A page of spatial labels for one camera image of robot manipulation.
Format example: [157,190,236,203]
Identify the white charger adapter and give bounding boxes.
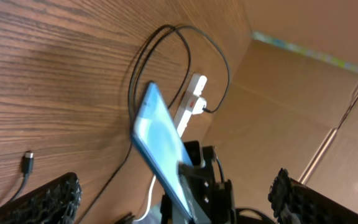
[188,96,207,114]

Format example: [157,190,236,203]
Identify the white power strip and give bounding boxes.
[173,73,208,137]

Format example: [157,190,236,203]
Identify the blue smartphone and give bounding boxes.
[131,82,210,223]

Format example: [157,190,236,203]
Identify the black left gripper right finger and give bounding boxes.
[268,169,358,224]

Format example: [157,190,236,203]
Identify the white power strip cord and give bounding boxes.
[132,174,157,223]

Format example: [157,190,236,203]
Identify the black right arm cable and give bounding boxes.
[213,155,276,224]

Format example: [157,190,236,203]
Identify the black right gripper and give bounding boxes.
[160,140,237,224]

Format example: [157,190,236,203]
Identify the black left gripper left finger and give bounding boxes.
[0,172,82,224]

